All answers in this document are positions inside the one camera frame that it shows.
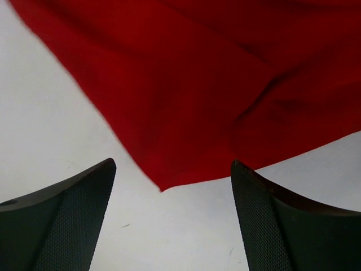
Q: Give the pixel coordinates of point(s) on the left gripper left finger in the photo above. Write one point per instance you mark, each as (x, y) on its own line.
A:
(57, 228)

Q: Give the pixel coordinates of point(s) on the red t shirt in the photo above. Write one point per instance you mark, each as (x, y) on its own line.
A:
(190, 86)

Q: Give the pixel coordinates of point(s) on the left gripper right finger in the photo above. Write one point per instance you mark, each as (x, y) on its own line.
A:
(283, 230)

